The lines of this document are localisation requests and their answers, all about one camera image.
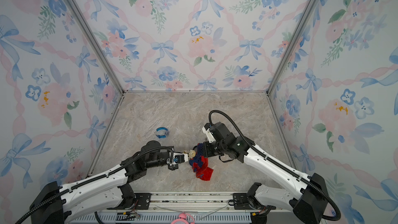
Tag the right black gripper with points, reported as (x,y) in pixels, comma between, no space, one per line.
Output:
(208,152)

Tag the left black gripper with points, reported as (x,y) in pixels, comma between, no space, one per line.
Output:
(170,149)

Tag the red blue patterned cloth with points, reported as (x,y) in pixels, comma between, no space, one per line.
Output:
(199,164)

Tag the blue strap watch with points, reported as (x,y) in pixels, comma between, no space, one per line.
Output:
(162,132)

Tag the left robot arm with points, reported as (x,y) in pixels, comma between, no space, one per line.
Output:
(61,204)

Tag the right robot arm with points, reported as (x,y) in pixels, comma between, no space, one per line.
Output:
(304,195)

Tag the pink round object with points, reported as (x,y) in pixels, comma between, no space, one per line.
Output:
(184,218)

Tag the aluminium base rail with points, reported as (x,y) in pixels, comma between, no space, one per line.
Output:
(192,200)

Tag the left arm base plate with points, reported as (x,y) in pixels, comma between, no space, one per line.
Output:
(139,201)

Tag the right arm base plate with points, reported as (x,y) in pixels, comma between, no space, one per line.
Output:
(240,201)

